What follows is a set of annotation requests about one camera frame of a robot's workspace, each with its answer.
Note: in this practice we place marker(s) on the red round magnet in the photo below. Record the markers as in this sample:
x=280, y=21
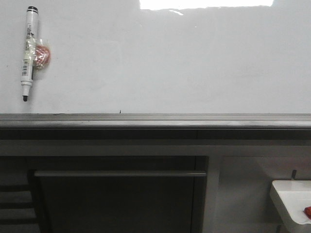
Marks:
x=42, y=54

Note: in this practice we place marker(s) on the white black whiteboard marker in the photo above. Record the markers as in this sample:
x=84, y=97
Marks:
x=29, y=51

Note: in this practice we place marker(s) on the large white whiteboard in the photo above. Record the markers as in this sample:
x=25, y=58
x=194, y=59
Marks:
x=117, y=56

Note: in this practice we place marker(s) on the grey metal whiteboard tray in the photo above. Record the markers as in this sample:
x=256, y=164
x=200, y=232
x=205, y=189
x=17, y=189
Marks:
x=119, y=126

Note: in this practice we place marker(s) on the white plastic bin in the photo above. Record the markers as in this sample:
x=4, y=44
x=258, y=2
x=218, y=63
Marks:
x=290, y=198

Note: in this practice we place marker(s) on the dark slatted panel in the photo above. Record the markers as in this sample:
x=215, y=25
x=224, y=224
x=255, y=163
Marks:
x=17, y=214

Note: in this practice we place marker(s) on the small red object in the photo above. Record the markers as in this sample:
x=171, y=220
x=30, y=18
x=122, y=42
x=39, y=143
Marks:
x=307, y=211

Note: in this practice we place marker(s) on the dark grey cabinet with handle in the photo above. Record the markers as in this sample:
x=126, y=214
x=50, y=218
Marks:
x=131, y=194

